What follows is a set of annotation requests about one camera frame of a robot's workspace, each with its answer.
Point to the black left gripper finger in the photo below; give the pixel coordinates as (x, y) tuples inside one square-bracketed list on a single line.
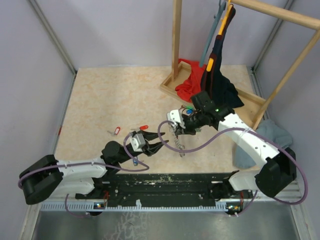
[(153, 148), (150, 136)]

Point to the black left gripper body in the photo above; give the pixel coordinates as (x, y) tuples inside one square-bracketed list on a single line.
[(128, 154)]

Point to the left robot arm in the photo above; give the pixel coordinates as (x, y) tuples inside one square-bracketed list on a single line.
[(52, 178)]

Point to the red t-shirt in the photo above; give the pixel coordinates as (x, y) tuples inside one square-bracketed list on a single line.
[(192, 85)]

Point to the yellow hanger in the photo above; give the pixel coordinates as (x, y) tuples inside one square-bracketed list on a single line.
[(222, 27)]

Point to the navy jersey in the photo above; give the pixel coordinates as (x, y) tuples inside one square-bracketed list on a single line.
[(219, 88)]

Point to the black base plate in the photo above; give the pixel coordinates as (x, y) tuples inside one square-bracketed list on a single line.
[(164, 190)]

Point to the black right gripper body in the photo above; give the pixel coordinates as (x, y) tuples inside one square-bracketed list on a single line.
[(193, 122)]

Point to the red tag key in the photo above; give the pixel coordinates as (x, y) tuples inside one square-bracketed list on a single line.
[(115, 132), (140, 128)]

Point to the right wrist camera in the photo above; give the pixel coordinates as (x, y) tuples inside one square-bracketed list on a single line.
[(175, 119)]

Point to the large keyring with blue grip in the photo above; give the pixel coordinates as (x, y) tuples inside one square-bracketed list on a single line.
[(177, 143)]

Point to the grey-blue hanger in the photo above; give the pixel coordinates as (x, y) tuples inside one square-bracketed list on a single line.
[(216, 20)]

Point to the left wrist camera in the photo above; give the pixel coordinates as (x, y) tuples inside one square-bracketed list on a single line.
[(138, 142)]

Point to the light blue t-shirt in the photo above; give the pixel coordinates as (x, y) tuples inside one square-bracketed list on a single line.
[(269, 130)]

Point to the white cable duct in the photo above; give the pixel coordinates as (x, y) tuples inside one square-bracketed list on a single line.
[(93, 206)]

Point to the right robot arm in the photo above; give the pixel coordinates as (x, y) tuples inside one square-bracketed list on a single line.
[(277, 168)]

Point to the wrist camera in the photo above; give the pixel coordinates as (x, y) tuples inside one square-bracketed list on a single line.
[(175, 119), (138, 142)]

